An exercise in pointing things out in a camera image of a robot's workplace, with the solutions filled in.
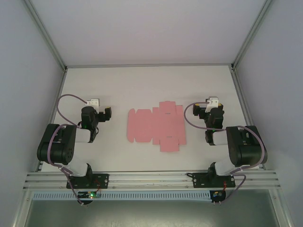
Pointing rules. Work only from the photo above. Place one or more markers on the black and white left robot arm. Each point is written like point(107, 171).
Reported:
point(59, 146)

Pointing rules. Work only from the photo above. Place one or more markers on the circuit board with green light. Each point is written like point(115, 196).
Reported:
point(91, 195)

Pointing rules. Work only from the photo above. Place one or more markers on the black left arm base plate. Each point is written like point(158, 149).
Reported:
point(100, 180)

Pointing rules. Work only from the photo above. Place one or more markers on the small dark circuit board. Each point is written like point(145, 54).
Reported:
point(217, 195)

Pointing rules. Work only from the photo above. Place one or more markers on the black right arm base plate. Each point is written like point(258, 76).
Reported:
point(201, 180)

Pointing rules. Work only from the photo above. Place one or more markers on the aluminium rail beam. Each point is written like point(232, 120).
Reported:
point(149, 180)

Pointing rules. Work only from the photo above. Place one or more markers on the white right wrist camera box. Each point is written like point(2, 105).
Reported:
point(211, 104)

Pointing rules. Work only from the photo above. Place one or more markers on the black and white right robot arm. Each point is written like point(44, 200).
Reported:
point(246, 151)

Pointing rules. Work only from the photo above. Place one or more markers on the aluminium frame post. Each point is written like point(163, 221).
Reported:
point(45, 34)
point(251, 34)

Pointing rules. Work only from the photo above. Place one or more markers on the aluminium table side rail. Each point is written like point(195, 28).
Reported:
point(241, 101)
point(58, 101)

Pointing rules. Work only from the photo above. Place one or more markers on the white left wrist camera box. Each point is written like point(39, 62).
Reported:
point(93, 102)

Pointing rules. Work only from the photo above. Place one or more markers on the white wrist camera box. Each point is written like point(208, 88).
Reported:
point(93, 102)
point(211, 104)

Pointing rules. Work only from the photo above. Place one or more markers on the pink cardboard box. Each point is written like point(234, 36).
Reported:
point(142, 125)

